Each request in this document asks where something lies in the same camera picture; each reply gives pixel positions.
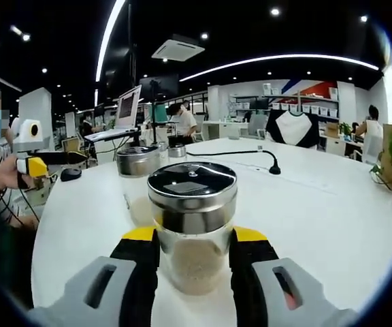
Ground tall seasoning bottle brown contents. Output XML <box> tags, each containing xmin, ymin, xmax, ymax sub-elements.
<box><xmin>147</xmin><ymin>162</ymin><xmax>239</xmax><ymax>296</ymax></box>

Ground person's left hand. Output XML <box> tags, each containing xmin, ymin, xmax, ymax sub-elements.
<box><xmin>0</xmin><ymin>157</ymin><xmax>25</xmax><ymax>191</ymax></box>

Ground black legged laptop desk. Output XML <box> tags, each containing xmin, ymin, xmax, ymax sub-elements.
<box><xmin>84</xmin><ymin>131</ymin><xmax>144</xmax><ymax>161</ymax></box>

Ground tall seasoning bottle white contents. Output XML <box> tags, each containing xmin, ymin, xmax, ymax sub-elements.
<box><xmin>116</xmin><ymin>146</ymin><xmax>162</xmax><ymax>226</ymax></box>

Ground row of white storage bins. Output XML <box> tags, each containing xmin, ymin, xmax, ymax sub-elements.
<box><xmin>270</xmin><ymin>102</ymin><xmax>339</xmax><ymax>115</ymax></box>

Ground thick black cable with plug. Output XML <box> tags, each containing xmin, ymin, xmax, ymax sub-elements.
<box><xmin>184</xmin><ymin>149</ymin><xmax>282</xmax><ymax>176</ymax></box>

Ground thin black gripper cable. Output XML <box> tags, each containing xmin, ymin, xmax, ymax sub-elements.
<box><xmin>0</xmin><ymin>153</ymin><xmax>42</xmax><ymax>228</ymax></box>

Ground group of round ceiling downlights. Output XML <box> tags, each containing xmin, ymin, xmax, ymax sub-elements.
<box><xmin>10</xmin><ymin>6</ymin><xmax>369</xmax><ymax>81</ymax></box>

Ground white ceiling light strip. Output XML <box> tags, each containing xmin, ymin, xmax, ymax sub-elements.
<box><xmin>178</xmin><ymin>53</ymin><xmax>380</xmax><ymax>83</ymax></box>
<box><xmin>95</xmin><ymin>0</ymin><xmax>128</xmax><ymax>83</ymax></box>

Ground black computer mouse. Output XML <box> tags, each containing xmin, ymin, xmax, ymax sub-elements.
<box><xmin>60</xmin><ymin>168</ymin><xmax>83</xmax><ymax>183</ymax></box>

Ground ceiling air conditioner unit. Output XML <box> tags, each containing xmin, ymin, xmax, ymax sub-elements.
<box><xmin>150</xmin><ymin>33</ymin><xmax>206</xmax><ymax>63</ymax></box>

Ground teal panel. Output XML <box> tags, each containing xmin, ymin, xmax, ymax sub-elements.
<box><xmin>150</xmin><ymin>103</ymin><xmax>168</xmax><ymax>124</ymax></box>

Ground brown paper bag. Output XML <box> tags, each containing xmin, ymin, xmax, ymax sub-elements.
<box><xmin>381</xmin><ymin>123</ymin><xmax>392</xmax><ymax>193</ymax></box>

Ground black hanging monitor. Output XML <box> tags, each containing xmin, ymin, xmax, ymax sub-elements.
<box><xmin>138</xmin><ymin>74</ymin><xmax>180</xmax><ymax>97</ymax></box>

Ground white office desk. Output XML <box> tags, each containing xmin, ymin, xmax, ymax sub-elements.
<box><xmin>202</xmin><ymin>121</ymin><xmax>250</xmax><ymax>141</ymax></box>

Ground grey storage shelf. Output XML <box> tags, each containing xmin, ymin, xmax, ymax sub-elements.
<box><xmin>229</xmin><ymin>94</ymin><xmax>340</xmax><ymax>120</ymax></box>

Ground grey office chair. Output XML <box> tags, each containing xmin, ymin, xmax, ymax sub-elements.
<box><xmin>246</xmin><ymin>114</ymin><xmax>269</xmax><ymax>140</ymax></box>

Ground white laptop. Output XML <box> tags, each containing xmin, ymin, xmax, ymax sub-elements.
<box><xmin>84</xmin><ymin>84</ymin><xmax>143</xmax><ymax>142</ymax></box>

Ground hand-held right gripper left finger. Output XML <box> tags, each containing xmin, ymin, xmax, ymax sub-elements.
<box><xmin>27</xmin><ymin>227</ymin><xmax>160</xmax><ymax>327</ymax></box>

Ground black stand pole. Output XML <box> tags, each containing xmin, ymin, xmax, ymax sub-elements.
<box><xmin>127</xmin><ymin>0</ymin><xmax>140</xmax><ymax>89</ymax></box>

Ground black yellow office chair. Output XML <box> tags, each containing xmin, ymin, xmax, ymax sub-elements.
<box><xmin>61</xmin><ymin>137</ymin><xmax>88</xmax><ymax>168</ymax></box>

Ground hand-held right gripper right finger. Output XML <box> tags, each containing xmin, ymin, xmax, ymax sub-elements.
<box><xmin>229</xmin><ymin>225</ymin><xmax>357</xmax><ymax>327</ymax></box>

